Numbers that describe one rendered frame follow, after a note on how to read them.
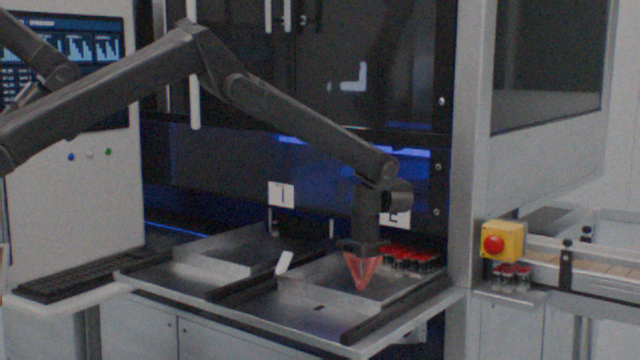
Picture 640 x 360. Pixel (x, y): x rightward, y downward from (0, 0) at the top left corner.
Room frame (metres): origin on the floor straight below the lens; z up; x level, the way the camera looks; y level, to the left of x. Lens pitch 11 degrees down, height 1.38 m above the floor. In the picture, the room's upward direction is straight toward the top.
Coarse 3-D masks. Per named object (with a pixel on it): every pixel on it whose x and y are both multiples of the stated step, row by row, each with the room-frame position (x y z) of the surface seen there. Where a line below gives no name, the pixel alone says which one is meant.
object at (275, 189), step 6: (270, 186) 1.72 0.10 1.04; (276, 186) 1.71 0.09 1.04; (282, 186) 1.70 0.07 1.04; (288, 186) 1.68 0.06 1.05; (270, 192) 1.72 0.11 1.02; (276, 192) 1.71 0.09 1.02; (288, 192) 1.68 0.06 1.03; (270, 198) 1.72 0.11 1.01; (276, 198) 1.71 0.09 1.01; (288, 198) 1.68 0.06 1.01; (270, 204) 1.72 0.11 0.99; (276, 204) 1.71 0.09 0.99; (282, 204) 1.70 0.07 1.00; (288, 204) 1.68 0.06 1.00
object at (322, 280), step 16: (336, 256) 1.53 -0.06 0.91; (288, 272) 1.39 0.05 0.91; (304, 272) 1.43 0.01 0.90; (320, 272) 1.48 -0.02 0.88; (336, 272) 1.48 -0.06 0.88; (384, 272) 1.48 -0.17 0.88; (288, 288) 1.35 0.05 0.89; (304, 288) 1.32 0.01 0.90; (320, 288) 1.30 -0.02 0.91; (336, 288) 1.37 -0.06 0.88; (352, 288) 1.37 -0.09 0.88; (368, 288) 1.37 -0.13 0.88; (384, 288) 1.37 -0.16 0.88; (400, 288) 1.37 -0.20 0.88; (416, 288) 1.32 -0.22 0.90; (336, 304) 1.27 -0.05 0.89; (352, 304) 1.25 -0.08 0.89; (368, 304) 1.22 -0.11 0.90; (384, 304) 1.22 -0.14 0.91
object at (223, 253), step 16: (256, 224) 1.81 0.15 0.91; (208, 240) 1.67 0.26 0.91; (224, 240) 1.71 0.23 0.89; (240, 240) 1.75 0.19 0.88; (256, 240) 1.75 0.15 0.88; (272, 240) 1.75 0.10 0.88; (288, 240) 1.75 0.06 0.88; (304, 240) 1.75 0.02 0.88; (176, 256) 1.57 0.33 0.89; (192, 256) 1.53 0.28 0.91; (208, 256) 1.61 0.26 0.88; (224, 256) 1.61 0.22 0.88; (240, 256) 1.61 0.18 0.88; (256, 256) 1.61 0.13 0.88; (272, 256) 1.61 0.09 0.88; (224, 272) 1.47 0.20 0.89; (240, 272) 1.44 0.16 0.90; (256, 272) 1.43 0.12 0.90
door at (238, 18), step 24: (168, 0) 1.97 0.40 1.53; (216, 0) 1.85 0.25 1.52; (240, 0) 1.80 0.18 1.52; (216, 24) 1.85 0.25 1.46; (240, 24) 1.80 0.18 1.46; (264, 24) 1.75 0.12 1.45; (240, 48) 1.80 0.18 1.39; (264, 48) 1.75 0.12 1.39; (288, 48) 1.70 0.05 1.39; (264, 72) 1.75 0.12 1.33; (288, 72) 1.70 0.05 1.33
